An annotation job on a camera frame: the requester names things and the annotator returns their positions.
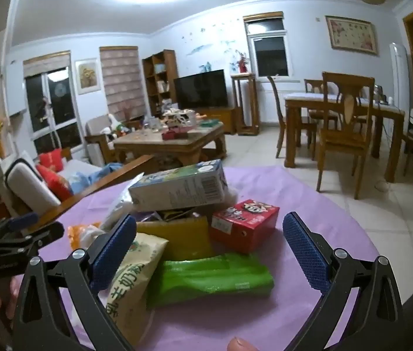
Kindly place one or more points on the coffee table clutter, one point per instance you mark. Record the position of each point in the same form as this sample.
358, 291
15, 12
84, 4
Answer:
179, 120

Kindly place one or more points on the cream milk powder bag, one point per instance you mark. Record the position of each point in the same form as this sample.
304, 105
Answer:
133, 292

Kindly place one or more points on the red cushion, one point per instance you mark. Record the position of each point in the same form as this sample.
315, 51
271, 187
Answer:
51, 160
56, 184

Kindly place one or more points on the grey armchair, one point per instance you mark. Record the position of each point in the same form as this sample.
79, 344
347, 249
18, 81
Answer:
95, 139

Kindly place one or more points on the small framed picture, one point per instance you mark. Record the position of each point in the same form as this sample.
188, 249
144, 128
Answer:
87, 76

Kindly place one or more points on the wooden bookshelf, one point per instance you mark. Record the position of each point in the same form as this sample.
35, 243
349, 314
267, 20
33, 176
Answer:
160, 80

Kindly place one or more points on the striped window blind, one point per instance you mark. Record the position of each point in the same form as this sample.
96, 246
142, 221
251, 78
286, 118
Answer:
122, 80

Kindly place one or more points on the yellow packet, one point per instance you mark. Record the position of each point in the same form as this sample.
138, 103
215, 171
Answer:
180, 237

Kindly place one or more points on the wooden dining table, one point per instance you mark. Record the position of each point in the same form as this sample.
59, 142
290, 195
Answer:
381, 111

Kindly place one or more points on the clear plastic bag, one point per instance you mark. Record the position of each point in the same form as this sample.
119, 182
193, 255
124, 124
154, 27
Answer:
118, 208

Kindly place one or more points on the blue green milk carton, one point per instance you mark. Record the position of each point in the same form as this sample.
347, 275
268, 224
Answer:
177, 190

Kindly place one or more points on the purple tablecloth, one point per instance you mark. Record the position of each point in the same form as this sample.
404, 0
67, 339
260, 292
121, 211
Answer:
264, 299

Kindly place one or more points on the wooden television cabinet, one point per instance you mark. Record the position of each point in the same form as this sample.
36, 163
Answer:
221, 117

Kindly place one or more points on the white standing air conditioner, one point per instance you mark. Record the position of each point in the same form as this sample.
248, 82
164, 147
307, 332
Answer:
399, 76

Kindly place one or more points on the glass balcony door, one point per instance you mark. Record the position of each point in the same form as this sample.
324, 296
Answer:
51, 106

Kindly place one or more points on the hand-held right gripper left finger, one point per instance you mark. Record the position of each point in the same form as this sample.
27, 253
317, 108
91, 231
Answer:
113, 252

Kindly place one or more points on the white cushion with black edging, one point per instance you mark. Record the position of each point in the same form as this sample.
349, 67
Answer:
31, 186

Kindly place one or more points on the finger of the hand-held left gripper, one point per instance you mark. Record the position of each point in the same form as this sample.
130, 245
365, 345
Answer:
23, 220
42, 234

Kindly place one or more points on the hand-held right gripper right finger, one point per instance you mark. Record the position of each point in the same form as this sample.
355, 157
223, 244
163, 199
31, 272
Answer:
307, 252

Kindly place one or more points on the orange white wrapper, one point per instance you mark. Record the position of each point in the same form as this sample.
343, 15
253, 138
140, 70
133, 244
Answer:
78, 234

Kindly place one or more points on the red flower vase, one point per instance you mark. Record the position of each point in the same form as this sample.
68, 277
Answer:
243, 64

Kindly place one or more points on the window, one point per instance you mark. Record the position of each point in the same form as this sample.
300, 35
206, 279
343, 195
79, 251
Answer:
268, 49

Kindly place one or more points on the person's right hand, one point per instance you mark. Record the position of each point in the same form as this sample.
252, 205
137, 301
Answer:
241, 344

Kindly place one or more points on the tall wooden plant stand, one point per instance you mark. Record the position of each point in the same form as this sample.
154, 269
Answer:
244, 102

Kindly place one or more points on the blue cloth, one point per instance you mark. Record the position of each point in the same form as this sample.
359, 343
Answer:
93, 177

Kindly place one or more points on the red snack box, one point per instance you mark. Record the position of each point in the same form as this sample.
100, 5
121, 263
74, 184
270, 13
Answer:
243, 226

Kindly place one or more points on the large framed picture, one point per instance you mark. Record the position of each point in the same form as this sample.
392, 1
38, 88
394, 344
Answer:
351, 36

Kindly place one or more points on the green tissue packet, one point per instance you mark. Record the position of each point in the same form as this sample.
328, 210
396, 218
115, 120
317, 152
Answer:
206, 278

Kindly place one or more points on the wooden sofa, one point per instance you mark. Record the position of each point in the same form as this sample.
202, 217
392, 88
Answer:
78, 199

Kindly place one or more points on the wooden coffee table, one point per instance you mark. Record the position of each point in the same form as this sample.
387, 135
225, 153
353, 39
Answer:
169, 146

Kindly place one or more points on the black television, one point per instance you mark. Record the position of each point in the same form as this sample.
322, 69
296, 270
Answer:
201, 89

